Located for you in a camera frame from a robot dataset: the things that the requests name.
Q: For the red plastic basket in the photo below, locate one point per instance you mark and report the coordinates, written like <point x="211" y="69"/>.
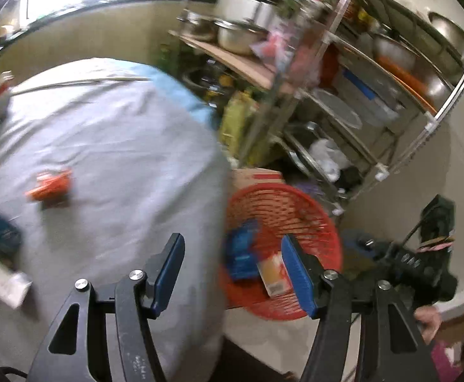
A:
<point x="289" y="220"/>

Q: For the orange wrapper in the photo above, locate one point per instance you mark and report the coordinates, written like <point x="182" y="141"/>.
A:
<point x="51" y="187"/>

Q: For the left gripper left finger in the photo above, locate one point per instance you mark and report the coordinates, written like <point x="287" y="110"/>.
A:
<point x="75" y="347"/>

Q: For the pink plastic bag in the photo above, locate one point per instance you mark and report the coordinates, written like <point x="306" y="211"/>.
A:
<point x="275" y="50"/>

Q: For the grey tablecloth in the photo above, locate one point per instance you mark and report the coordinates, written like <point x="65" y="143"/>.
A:
<point x="142" y="169"/>

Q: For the yellow snack box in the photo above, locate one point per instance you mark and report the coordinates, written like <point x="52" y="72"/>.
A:
<point x="274" y="275"/>

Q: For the metal kitchen shelf rack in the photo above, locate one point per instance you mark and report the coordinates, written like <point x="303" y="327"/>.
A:
<point x="381" y="81"/>

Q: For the cardboard box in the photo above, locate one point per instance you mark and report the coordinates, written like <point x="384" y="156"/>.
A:
<point x="245" y="177"/>

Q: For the yellow plastic bag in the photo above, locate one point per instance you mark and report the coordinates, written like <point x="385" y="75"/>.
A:
<point x="234" y="120"/>

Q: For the blue plastic bag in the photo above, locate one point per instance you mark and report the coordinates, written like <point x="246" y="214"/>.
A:
<point x="240" y="258"/>

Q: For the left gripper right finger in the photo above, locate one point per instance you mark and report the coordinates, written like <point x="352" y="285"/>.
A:
<point x="392" y="347"/>

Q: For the small steel pot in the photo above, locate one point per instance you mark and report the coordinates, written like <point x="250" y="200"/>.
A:
<point x="198" y="27"/>

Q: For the blue table underlay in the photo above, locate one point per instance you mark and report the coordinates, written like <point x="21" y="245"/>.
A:
<point x="175" y="91"/>

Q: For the steel pot on shelf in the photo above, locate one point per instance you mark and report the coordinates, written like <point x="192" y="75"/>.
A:
<point x="238" y="37"/>

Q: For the person's right hand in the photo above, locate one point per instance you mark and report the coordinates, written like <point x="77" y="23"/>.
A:
<point x="430" y="319"/>

